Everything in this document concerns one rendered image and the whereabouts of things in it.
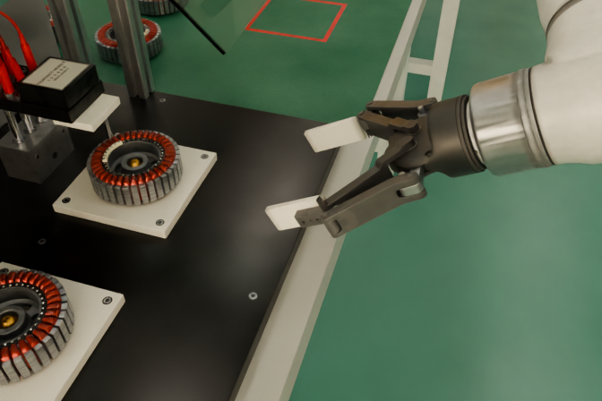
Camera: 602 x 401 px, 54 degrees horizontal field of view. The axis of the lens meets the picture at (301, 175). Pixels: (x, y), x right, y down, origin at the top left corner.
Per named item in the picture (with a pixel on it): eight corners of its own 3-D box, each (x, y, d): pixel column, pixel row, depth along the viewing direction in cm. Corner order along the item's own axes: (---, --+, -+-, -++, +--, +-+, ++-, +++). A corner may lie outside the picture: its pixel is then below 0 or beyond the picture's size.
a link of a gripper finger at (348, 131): (354, 119, 67) (356, 115, 68) (303, 133, 71) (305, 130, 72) (365, 140, 69) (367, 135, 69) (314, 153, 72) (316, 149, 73)
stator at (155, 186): (198, 158, 78) (194, 136, 75) (156, 217, 70) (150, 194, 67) (123, 142, 81) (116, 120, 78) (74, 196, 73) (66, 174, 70)
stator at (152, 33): (85, 57, 103) (80, 38, 101) (124, 29, 111) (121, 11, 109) (138, 72, 100) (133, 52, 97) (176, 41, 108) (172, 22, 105)
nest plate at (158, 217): (217, 159, 80) (216, 152, 79) (166, 239, 69) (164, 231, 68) (117, 139, 83) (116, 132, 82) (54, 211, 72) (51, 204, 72)
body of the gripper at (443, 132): (490, 190, 54) (398, 208, 59) (496, 136, 61) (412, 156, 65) (461, 125, 51) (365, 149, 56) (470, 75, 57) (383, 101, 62)
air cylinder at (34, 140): (75, 149, 81) (64, 116, 78) (41, 184, 76) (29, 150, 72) (43, 142, 83) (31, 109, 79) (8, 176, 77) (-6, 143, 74)
